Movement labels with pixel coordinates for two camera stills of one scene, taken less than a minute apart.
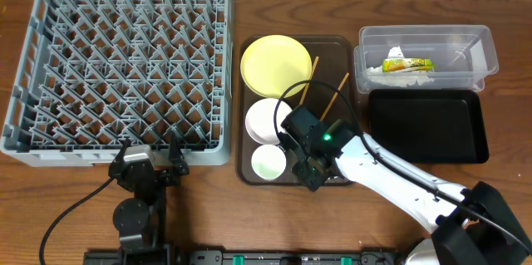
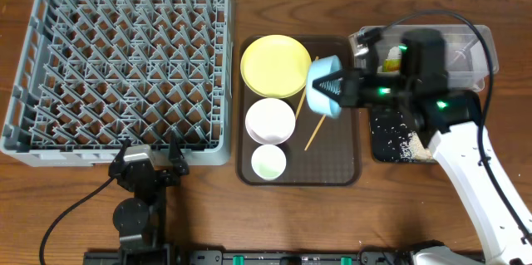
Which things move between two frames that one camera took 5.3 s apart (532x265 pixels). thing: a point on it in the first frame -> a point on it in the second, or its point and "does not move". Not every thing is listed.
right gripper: [311, 183] -> [352, 80]
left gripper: [176, 165] does not move
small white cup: [268, 162] does not move
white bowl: [260, 120] does not move
